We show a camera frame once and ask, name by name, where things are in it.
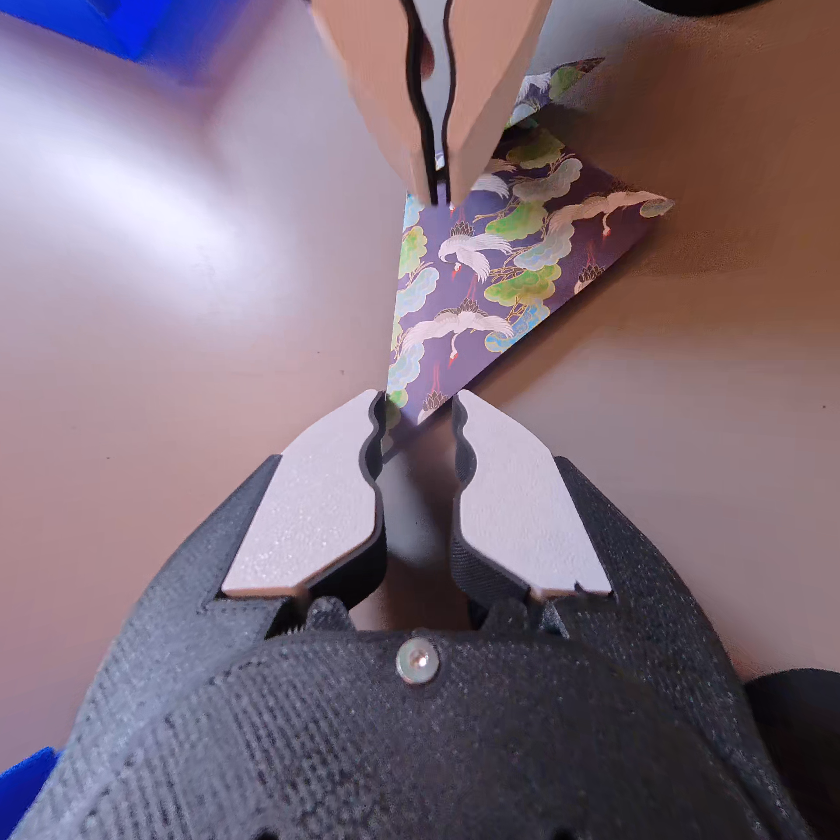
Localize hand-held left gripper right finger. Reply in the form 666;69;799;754
451;390;614;605

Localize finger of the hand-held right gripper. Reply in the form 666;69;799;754
309;0;438;204
441;0;553;211

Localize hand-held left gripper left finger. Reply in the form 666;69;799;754
221;389;388;605

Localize purple crane patterned paper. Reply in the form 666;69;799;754
385;56;676;427

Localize blue plastic bin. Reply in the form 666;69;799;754
0;746;60;817
0;0;287;82

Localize black textured pad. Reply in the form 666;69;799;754
644;0;778;18

